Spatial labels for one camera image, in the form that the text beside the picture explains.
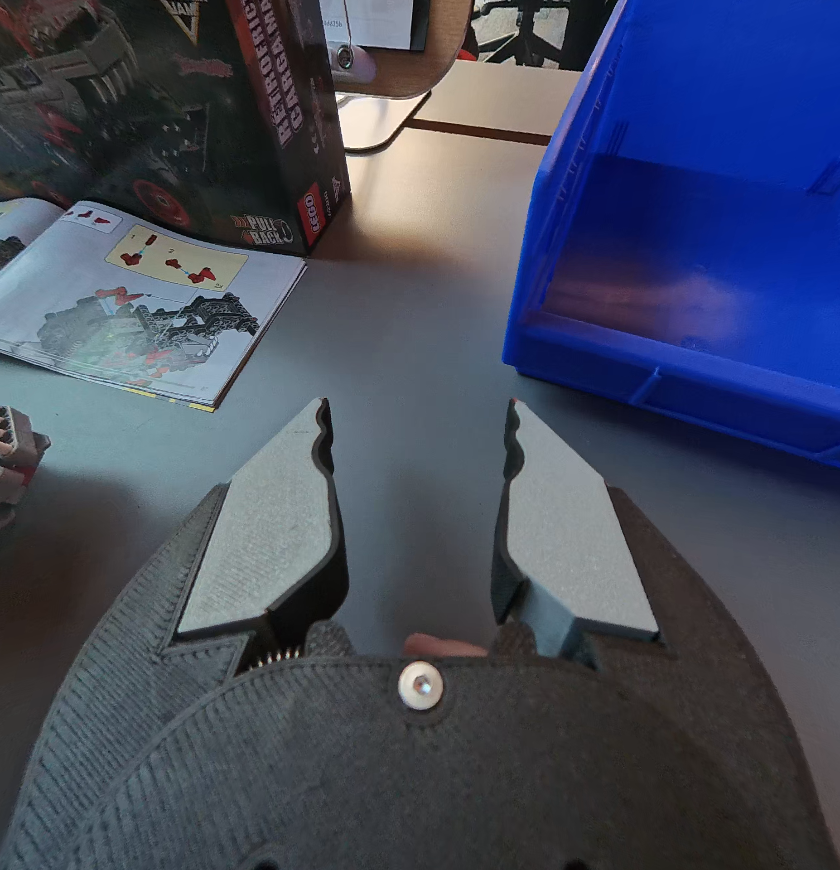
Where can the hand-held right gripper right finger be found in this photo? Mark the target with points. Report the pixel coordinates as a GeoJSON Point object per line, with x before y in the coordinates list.
{"type": "Point", "coordinates": [569, 550]}

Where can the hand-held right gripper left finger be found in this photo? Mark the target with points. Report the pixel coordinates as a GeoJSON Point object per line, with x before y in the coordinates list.
{"type": "Point", "coordinates": [264, 544]}

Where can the grey black lego vehicle model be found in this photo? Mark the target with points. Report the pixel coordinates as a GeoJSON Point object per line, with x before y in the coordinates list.
{"type": "Point", "coordinates": [9, 462]}

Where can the open lego instruction booklet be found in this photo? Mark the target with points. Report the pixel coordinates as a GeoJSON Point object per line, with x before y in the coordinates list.
{"type": "Point", "coordinates": [134, 299]}

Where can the black lego set box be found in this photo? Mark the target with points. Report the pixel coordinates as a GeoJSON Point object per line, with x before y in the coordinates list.
{"type": "Point", "coordinates": [155, 102]}

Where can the person's right hand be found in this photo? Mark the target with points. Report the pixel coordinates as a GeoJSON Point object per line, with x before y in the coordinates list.
{"type": "Point", "coordinates": [447, 646]}

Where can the blue plastic storage bin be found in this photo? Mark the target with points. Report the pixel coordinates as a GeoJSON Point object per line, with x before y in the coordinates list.
{"type": "Point", "coordinates": [698, 204]}

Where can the wooden monitor stand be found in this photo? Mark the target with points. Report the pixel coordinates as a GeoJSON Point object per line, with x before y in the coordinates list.
{"type": "Point", "coordinates": [393, 102]}

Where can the background office chairs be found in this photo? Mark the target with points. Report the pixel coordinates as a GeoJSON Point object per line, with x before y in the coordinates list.
{"type": "Point", "coordinates": [529, 30]}

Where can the white paper label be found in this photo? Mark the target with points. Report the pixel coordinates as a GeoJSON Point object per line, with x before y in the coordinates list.
{"type": "Point", "coordinates": [372, 20]}

